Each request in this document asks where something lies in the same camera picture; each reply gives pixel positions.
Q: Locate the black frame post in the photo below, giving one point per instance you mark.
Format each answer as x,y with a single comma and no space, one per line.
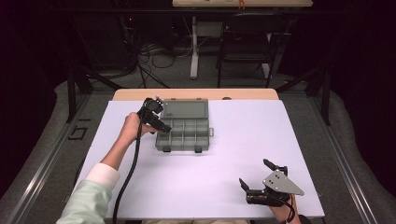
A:
71,96
326,99

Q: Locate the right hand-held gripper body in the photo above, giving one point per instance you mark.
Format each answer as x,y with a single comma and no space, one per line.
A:
281,185

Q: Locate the person's right hand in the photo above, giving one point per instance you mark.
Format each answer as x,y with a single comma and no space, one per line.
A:
281,213

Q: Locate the grey plastic compartment box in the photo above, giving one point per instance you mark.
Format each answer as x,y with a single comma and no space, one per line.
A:
186,127

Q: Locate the orange item on desk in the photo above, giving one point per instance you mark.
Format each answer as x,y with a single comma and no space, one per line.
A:
241,3

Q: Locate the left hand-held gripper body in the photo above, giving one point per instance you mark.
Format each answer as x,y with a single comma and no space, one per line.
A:
152,107

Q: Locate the black folding chair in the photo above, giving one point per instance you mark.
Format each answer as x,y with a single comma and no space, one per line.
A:
249,40

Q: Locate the white board sheet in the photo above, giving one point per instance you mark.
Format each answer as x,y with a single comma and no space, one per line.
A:
233,149

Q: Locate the wooden table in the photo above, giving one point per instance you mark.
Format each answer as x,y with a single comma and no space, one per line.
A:
193,94

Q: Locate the white desk with wooden top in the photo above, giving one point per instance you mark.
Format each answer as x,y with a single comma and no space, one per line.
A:
243,3

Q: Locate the black horizontal frame bar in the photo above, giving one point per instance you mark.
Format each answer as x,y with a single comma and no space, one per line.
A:
186,11

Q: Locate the aluminium floor rail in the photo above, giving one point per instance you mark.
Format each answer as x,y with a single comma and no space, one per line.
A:
342,161
46,161

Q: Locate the person's left hand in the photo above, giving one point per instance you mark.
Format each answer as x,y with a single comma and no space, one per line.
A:
132,127

